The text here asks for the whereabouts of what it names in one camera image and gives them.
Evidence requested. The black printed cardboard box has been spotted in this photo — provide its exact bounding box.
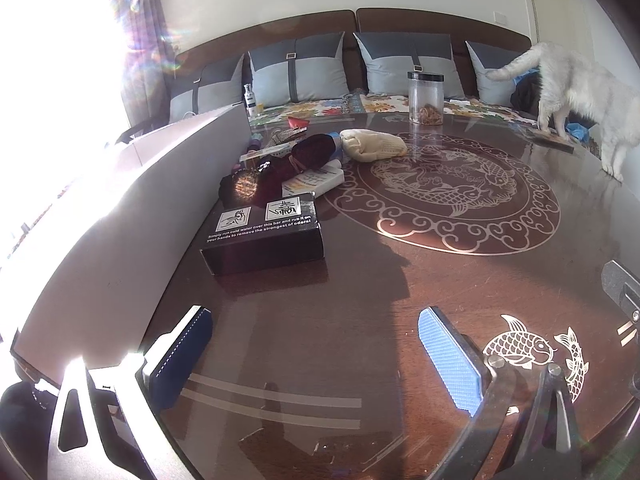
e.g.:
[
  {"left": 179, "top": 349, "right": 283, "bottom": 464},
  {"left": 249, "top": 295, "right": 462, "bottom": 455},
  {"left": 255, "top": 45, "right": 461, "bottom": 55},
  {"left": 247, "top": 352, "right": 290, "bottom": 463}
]
[{"left": 201, "top": 193, "right": 324, "bottom": 276}]

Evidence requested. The black lace cloth bundle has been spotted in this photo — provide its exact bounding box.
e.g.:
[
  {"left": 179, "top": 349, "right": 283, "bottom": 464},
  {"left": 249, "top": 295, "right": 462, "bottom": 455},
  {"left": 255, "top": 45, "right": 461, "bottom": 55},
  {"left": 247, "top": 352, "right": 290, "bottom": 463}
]
[{"left": 218, "top": 170, "right": 259, "bottom": 209}]

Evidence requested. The cream knitted cloth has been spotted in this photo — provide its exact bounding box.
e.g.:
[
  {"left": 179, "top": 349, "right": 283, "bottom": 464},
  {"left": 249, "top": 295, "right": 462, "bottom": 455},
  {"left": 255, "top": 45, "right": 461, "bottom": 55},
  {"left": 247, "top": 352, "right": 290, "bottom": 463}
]
[{"left": 340, "top": 129, "right": 408, "bottom": 162}]

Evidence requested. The dark glitter cloth roll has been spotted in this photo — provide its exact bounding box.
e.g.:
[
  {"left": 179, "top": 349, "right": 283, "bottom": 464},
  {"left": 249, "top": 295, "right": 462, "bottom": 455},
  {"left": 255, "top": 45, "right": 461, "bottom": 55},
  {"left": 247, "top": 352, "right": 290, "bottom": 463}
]
[{"left": 252, "top": 134, "right": 336, "bottom": 205}]

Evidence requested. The red foil pouch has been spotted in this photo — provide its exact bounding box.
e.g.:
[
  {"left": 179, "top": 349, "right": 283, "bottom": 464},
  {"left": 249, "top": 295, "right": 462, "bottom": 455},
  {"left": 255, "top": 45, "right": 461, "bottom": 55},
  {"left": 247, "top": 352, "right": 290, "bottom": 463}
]
[{"left": 288, "top": 116, "right": 310, "bottom": 130}]

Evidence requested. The purple toy wand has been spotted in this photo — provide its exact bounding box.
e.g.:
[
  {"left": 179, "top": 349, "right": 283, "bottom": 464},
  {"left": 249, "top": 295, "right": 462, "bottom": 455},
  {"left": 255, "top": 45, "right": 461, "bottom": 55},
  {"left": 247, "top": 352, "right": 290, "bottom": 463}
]
[{"left": 245, "top": 133, "right": 262, "bottom": 154}]

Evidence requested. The blue white toothpaste box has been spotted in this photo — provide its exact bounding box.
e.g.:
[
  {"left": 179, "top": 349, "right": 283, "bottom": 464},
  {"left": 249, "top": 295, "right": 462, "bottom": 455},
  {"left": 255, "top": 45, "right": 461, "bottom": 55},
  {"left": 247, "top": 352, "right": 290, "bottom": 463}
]
[{"left": 239, "top": 141, "right": 296, "bottom": 164}]

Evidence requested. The white cardboard sorting box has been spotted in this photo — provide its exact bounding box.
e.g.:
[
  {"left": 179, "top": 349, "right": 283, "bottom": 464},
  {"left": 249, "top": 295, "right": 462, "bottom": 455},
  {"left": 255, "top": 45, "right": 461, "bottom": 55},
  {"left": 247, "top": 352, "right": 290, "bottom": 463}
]
[{"left": 1, "top": 104, "right": 250, "bottom": 385}]

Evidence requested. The white cat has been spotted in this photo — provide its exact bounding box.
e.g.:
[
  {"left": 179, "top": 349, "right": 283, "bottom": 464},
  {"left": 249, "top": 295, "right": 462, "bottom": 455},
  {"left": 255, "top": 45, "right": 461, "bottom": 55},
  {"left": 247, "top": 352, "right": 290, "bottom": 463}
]
[{"left": 486, "top": 42, "right": 639, "bottom": 182}]

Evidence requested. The grey cushion far right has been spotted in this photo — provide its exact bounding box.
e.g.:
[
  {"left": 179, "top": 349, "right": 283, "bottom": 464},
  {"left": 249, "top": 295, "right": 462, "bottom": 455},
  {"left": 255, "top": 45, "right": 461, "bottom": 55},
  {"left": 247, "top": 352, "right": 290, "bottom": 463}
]
[{"left": 464, "top": 39, "right": 532, "bottom": 109}]

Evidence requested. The grey cushion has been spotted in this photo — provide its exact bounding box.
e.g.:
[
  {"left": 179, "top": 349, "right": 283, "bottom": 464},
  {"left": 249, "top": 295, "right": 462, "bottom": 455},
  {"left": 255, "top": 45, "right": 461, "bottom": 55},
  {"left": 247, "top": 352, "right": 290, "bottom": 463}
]
[
  {"left": 354, "top": 32, "right": 464, "bottom": 98},
  {"left": 464, "top": 39, "right": 532, "bottom": 109},
  {"left": 248, "top": 32, "right": 349, "bottom": 107},
  {"left": 169, "top": 54, "right": 244, "bottom": 122}
]

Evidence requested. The brown sofa with floral cover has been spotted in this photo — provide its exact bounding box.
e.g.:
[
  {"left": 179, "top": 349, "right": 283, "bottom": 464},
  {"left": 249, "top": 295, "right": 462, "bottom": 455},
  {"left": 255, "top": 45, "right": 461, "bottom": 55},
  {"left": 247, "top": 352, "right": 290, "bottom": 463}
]
[{"left": 177, "top": 8, "right": 532, "bottom": 98}]

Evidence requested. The clear plastic jar black lid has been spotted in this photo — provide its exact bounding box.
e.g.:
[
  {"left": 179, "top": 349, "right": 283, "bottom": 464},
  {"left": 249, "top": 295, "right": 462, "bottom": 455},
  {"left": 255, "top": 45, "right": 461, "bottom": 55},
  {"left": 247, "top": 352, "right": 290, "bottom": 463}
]
[{"left": 408, "top": 72, "right": 444, "bottom": 126}]

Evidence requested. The grey curtain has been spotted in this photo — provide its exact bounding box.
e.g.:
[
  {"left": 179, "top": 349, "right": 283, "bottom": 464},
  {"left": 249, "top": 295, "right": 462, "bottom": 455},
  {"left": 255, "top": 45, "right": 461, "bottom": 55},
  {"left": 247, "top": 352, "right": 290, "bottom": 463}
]
[{"left": 122, "top": 0, "right": 174, "bottom": 126}]

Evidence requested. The grey cushion far left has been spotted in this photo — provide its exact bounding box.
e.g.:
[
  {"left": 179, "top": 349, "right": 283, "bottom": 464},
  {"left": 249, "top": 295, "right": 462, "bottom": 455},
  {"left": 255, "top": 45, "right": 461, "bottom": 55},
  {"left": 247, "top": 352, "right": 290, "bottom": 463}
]
[{"left": 169, "top": 54, "right": 244, "bottom": 122}]

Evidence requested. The white pump bottle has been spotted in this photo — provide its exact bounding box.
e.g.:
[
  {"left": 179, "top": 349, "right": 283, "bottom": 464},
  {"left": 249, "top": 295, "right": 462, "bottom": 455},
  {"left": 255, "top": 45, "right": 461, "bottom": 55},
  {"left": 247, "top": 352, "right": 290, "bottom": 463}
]
[{"left": 244, "top": 84, "right": 257, "bottom": 117}]

